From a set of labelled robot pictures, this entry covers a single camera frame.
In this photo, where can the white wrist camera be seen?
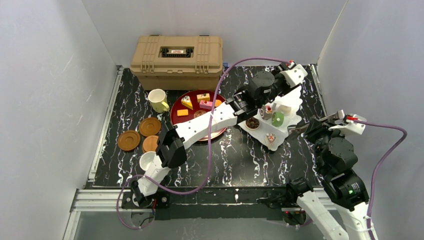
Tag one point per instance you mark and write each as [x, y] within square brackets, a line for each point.
[294, 73]
[349, 126]

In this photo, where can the orange round cookie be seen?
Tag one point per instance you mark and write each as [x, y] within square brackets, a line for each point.
[217, 103]

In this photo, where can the pink rectangular cake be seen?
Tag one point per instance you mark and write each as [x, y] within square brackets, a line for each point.
[207, 105]

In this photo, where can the tan plastic toolbox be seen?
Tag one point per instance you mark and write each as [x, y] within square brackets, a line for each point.
[178, 62]

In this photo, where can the yellow triangular cake slice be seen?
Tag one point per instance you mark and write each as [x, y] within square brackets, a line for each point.
[186, 102]

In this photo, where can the white triangular cake slice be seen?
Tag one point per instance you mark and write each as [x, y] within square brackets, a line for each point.
[270, 139]

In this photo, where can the orange square cake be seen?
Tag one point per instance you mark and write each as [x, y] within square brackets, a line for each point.
[182, 112]

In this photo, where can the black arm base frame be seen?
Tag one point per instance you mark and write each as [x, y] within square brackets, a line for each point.
[270, 203]

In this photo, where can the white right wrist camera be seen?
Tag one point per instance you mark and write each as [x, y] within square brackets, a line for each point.
[349, 126]

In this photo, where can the white round cake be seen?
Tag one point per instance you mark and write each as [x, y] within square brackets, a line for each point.
[284, 109]

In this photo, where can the yellow rectangular cake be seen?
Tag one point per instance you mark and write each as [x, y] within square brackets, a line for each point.
[203, 97]

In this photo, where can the brown wooden coaster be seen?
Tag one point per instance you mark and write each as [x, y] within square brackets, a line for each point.
[149, 126]

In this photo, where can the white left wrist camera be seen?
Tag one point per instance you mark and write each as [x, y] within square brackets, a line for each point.
[294, 73]

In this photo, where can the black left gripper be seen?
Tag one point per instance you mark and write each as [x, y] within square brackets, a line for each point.
[276, 91]

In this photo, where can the black tongs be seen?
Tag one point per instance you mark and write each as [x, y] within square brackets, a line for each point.
[302, 127]

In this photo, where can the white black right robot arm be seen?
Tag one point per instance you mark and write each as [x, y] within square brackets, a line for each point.
[335, 158]

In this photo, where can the light wooden coaster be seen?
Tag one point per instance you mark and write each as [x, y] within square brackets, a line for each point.
[150, 143]

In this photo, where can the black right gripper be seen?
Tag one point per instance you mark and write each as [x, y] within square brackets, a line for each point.
[313, 126]

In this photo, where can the white mug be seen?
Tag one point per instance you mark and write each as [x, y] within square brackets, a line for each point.
[146, 159]

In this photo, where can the white three-tier cake stand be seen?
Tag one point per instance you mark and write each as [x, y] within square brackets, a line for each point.
[293, 99]

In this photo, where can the pale yellow mug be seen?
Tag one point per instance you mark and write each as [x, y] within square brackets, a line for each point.
[158, 100]

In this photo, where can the dark brown coaster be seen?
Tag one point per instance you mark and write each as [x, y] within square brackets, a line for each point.
[129, 140]

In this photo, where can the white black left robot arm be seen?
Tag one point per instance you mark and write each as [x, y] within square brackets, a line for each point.
[174, 140]

